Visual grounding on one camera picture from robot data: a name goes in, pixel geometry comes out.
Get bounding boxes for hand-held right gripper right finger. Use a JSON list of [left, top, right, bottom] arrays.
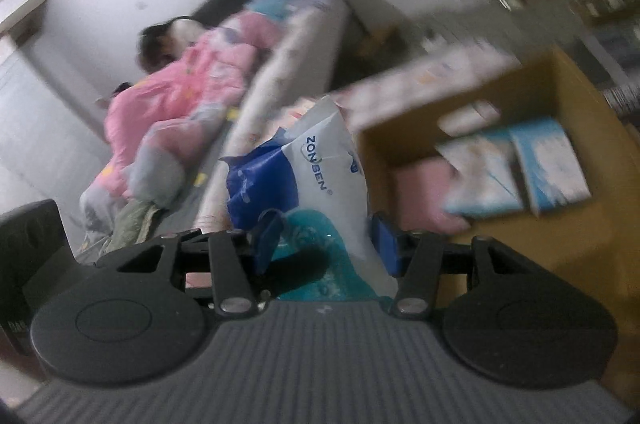
[[370, 213, 546, 320]]

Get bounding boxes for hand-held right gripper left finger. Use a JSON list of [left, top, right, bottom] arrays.
[[95, 209, 286, 317]]

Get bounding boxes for pink foam pad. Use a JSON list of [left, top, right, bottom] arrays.
[[392, 156, 481, 235]]

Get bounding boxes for blue and white packet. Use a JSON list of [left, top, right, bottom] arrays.
[[220, 96, 401, 299]]

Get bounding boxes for white and blue carton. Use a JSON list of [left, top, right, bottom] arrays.
[[510, 119, 591, 215], [437, 131, 523, 217]]

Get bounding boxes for large cardboard box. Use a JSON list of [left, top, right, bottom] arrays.
[[345, 48, 640, 305]]

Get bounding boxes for teal cloth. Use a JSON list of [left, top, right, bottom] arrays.
[[270, 211, 391, 302]]

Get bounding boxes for grey blanket with yellow stars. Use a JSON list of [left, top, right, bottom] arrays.
[[75, 109, 246, 265]]

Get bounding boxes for green patterned cloth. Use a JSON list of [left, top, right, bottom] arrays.
[[105, 199, 166, 255]]

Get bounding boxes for grey-blue pillow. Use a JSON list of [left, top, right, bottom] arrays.
[[80, 104, 226, 225]]

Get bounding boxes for white cabinet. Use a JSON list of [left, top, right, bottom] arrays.
[[0, 0, 108, 205]]

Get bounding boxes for white knit blanket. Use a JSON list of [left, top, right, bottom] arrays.
[[195, 0, 351, 229]]

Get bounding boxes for pink quilt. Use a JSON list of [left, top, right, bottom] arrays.
[[102, 11, 286, 199]]

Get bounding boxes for pink plaid mat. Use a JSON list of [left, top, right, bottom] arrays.
[[330, 38, 521, 125]]

